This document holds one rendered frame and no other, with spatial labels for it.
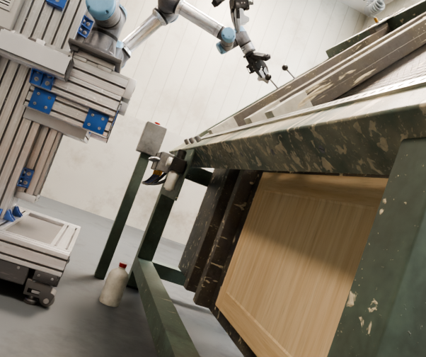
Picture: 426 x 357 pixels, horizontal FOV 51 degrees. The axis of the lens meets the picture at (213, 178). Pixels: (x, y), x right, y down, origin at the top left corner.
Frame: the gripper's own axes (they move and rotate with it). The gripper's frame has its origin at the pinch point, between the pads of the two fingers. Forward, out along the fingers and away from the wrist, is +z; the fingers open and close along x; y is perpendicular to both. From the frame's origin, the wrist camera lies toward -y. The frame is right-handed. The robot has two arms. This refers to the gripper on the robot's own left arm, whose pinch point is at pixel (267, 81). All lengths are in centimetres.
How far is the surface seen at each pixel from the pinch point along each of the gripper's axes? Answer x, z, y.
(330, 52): -55, 4, -5
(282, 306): 125, 52, -95
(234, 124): 59, 8, -29
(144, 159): 75, 3, 39
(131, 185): 88, 13, 44
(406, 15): -30, 5, -73
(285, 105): 91, 6, -97
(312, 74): 14.7, 6.5, -44.9
